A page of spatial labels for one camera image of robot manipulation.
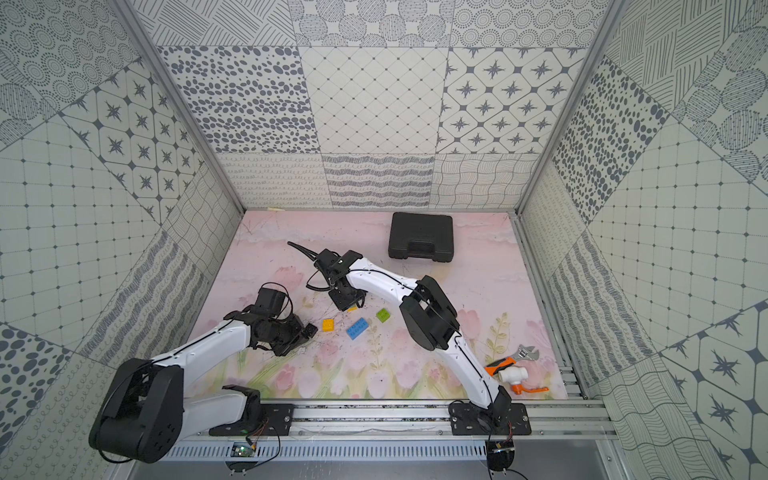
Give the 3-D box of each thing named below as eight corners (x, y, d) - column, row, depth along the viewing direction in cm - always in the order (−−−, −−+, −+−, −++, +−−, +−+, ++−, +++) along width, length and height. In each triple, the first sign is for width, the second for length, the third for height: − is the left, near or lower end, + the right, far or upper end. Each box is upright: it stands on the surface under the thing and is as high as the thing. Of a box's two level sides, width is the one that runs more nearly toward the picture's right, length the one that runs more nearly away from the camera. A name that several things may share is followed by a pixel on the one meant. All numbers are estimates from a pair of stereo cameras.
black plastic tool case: (387, 257, 107) (387, 249, 104) (393, 219, 120) (393, 211, 116) (452, 263, 106) (454, 255, 102) (451, 224, 118) (453, 215, 114)
